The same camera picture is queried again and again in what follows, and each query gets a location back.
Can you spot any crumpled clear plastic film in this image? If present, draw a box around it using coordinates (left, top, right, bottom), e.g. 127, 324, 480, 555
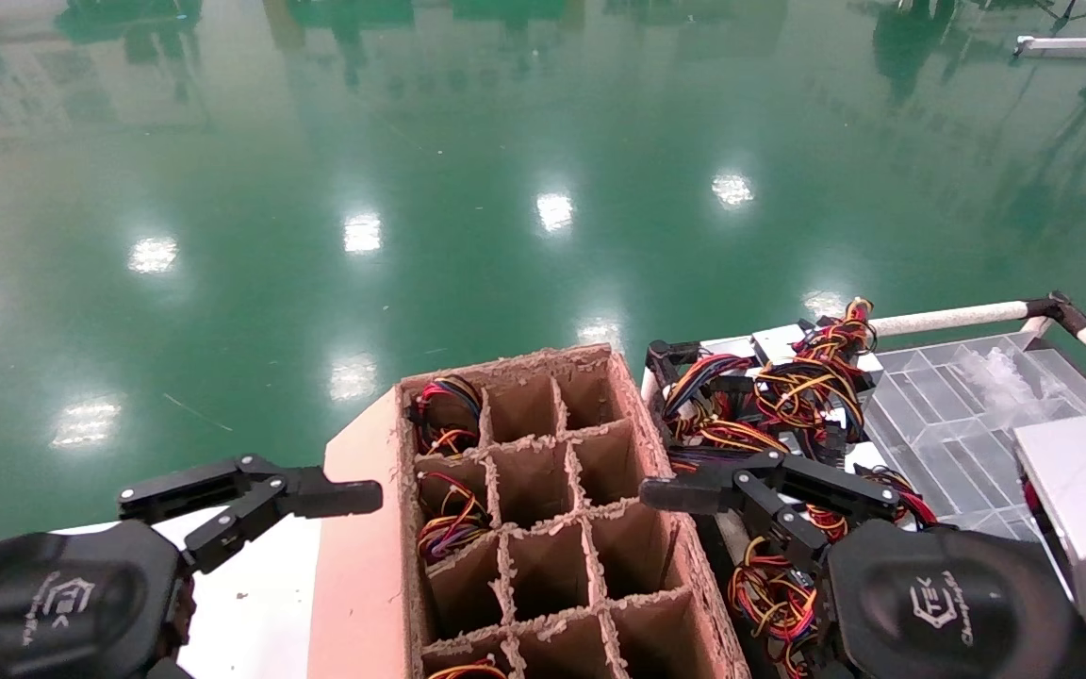
958, 347, 1044, 406

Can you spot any clear plastic compartment tray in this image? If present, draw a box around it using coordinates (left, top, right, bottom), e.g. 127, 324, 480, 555
864, 330, 1086, 567

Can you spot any white metal stand base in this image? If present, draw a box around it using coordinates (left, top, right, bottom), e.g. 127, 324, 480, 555
1014, 33, 1086, 61

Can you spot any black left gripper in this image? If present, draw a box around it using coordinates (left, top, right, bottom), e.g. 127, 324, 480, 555
0, 455, 384, 679

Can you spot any black rail corner joint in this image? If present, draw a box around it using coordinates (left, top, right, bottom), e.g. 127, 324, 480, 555
1024, 290, 1086, 339
645, 338, 704, 388

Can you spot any brown cardboard box with dividers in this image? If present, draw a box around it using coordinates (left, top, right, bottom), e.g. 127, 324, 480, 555
307, 344, 751, 679

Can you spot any silver metal power supply casing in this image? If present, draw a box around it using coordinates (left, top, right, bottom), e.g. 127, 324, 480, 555
749, 323, 808, 367

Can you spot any long white padded rail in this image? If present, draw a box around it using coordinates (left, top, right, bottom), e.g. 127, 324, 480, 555
868, 300, 1034, 339

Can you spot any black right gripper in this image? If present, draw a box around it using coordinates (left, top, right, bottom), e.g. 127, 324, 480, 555
639, 451, 1077, 679

